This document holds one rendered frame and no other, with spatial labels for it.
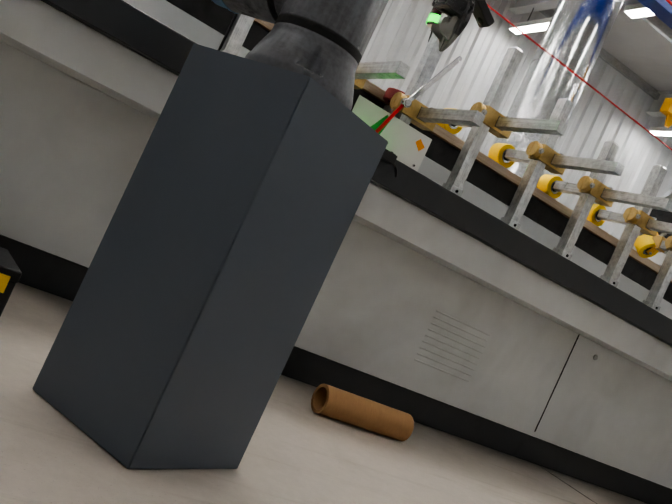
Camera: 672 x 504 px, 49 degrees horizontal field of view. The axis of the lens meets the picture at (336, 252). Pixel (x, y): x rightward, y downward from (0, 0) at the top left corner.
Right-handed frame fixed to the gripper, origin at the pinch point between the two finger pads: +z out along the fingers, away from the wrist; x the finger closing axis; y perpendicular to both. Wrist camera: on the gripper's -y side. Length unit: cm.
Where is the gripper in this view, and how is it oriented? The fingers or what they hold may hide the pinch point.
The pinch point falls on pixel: (444, 48)
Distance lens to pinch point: 204.2
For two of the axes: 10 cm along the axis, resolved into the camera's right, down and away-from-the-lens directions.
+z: -4.2, 9.1, -0.1
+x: 4.5, 2.0, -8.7
